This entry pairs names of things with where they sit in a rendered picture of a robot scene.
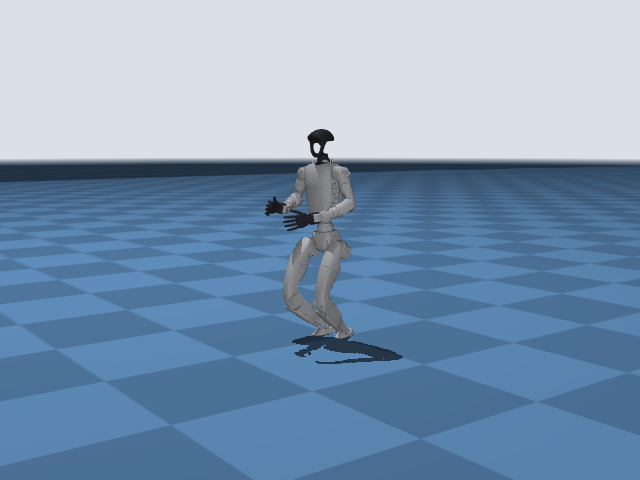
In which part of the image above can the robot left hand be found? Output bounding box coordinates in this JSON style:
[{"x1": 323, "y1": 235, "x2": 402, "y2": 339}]
[{"x1": 283, "y1": 210, "x2": 320, "y2": 231}]

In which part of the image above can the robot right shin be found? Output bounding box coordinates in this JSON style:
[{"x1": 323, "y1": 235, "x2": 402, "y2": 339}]
[{"x1": 285, "y1": 300, "x2": 330, "y2": 329}]

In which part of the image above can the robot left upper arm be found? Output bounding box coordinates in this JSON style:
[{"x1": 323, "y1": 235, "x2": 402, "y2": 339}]
[{"x1": 331, "y1": 166, "x2": 356, "y2": 213}]

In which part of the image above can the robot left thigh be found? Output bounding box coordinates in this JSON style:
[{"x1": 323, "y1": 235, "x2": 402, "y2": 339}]
[{"x1": 313, "y1": 237, "x2": 351, "y2": 313}]

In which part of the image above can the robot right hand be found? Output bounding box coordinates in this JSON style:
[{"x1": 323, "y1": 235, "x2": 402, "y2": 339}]
[{"x1": 265, "y1": 196, "x2": 287, "y2": 216}]

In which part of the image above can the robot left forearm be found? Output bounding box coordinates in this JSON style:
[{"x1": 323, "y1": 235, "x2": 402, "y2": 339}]
[{"x1": 313, "y1": 199, "x2": 354, "y2": 223}]

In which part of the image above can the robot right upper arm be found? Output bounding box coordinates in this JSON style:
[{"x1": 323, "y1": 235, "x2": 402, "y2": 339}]
[{"x1": 290, "y1": 166, "x2": 306, "y2": 207}]

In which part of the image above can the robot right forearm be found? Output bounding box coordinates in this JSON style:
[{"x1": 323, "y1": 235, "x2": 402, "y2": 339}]
[{"x1": 282, "y1": 194, "x2": 296, "y2": 214}]

